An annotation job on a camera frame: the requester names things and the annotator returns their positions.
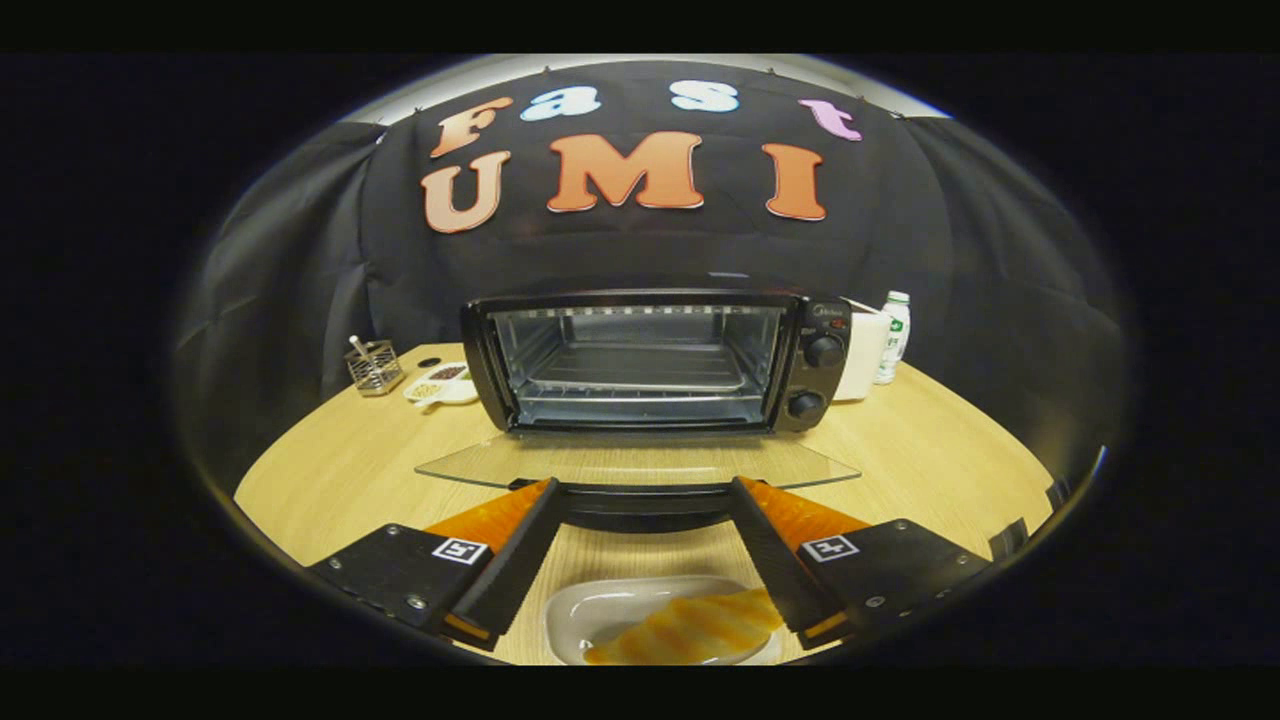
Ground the black backdrop cloth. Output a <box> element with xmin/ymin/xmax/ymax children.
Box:
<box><xmin>175</xmin><ymin>60</ymin><xmax>1131</xmax><ymax>491</ymax></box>

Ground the white box appliance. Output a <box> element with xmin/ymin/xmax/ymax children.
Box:
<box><xmin>833</xmin><ymin>298</ymin><xmax>891</xmax><ymax>403</ymax></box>

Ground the white divided snack dish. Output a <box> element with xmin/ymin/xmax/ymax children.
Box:
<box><xmin>403</xmin><ymin>362</ymin><xmax>479</xmax><ymax>409</ymax></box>

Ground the white plate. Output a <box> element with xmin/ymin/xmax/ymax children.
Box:
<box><xmin>544</xmin><ymin>575</ymin><xmax>791</xmax><ymax>667</ymax></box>

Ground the metal wire utensil holder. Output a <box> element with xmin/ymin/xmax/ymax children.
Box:
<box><xmin>345</xmin><ymin>335</ymin><xmax>406</xmax><ymax>398</ymax></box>

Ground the black toaster oven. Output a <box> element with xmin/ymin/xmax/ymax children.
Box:
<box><xmin>415</xmin><ymin>288</ymin><xmax>863</xmax><ymax>534</ymax></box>

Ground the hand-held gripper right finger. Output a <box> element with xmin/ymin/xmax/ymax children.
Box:
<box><xmin>728</xmin><ymin>476</ymin><xmax>993</xmax><ymax>649</ymax></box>

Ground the yellow croissant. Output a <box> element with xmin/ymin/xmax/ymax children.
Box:
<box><xmin>583</xmin><ymin>588</ymin><xmax>786</xmax><ymax>667</ymax></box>

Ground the white bottle green label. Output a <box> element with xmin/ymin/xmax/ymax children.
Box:
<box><xmin>873</xmin><ymin>291</ymin><xmax>912</xmax><ymax>386</ymax></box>

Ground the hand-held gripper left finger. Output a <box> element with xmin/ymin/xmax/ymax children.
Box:
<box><xmin>305</xmin><ymin>478</ymin><xmax>566</xmax><ymax>653</ymax></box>

